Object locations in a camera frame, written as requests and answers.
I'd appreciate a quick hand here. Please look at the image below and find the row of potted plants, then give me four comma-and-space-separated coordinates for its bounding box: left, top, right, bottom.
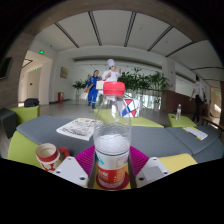
72, 67, 171, 101

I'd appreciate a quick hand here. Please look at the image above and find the small clear water bottle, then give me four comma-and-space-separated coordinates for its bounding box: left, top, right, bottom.
175, 103, 183, 121

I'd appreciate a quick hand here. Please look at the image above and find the black wall screen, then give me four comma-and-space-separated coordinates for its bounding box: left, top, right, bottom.
0, 56, 14, 81

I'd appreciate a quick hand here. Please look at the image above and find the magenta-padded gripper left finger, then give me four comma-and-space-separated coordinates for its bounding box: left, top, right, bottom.
52, 145, 98, 189

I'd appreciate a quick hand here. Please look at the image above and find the printed magazine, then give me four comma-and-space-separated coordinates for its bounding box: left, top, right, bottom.
55, 117, 101, 142

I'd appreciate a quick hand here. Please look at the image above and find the framed wall picture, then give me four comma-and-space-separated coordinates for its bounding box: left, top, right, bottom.
59, 66, 69, 80

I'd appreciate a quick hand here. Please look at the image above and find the red and white mug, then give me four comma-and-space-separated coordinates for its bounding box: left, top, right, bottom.
35, 142, 71, 173

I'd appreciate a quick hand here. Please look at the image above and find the white and yellow leaflet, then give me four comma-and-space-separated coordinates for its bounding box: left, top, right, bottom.
182, 125, 209, 141

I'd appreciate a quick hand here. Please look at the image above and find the clear red-capped water bottle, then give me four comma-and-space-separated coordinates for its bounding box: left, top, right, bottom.
92, 81, 133, 191

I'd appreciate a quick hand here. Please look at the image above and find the green cube seat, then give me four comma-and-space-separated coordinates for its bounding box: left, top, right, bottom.
9, 104, 41, 126

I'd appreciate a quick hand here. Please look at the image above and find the black bag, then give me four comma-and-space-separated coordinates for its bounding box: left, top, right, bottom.
23, 97, 40, 108

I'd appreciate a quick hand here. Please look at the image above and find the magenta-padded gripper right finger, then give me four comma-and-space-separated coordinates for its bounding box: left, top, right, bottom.
128, 145, 178, 189

